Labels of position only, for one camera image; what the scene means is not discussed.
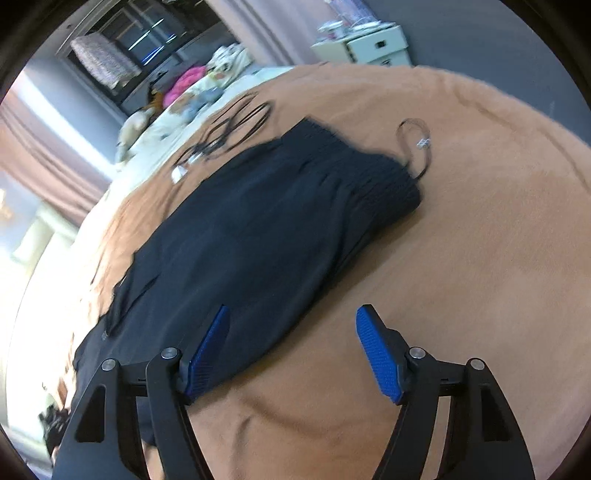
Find white bedside cabinet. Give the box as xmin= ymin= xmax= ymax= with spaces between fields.
xmin=311 ymin=23 xmax=413 ymax=67

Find black pants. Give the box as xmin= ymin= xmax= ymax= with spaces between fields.
xmin=73 ymin=119 xmax=422 ymax=392

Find cream plush toy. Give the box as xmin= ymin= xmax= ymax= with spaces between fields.
xmin=115 ymin=107 xmax=156 ymax=164

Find mauve curtain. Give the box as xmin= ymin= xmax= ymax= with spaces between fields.
xmin=1 ymin=93 xmax=109 ymax=226

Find black loop cable with tag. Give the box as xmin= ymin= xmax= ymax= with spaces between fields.
xmin=396 ymin=117 xmax=434 ymax=181

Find pink plush toy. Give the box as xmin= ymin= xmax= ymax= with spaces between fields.
xmin=162 ymin=66 xmax=206 ymax=109

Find white power adapter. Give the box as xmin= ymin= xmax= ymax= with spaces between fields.
xmin=171 ymin=165 xmax=187 ymax=184

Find brown fleece blanket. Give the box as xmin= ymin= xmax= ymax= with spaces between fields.
xmin=72 ymin=64 xmax=590 ymax=479

